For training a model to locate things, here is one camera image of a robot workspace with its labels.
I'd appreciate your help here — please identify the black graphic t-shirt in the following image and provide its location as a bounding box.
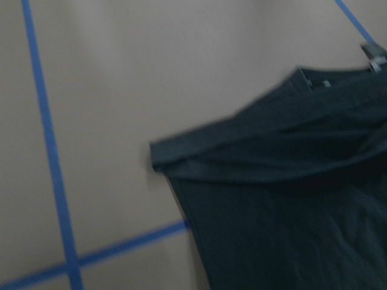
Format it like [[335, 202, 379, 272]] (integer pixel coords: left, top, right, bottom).
[[151, 43, 386, 289]]

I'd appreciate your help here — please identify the brown paper table mat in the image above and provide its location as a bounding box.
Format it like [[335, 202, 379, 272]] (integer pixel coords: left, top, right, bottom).
[[1, 1, 386, 289]]

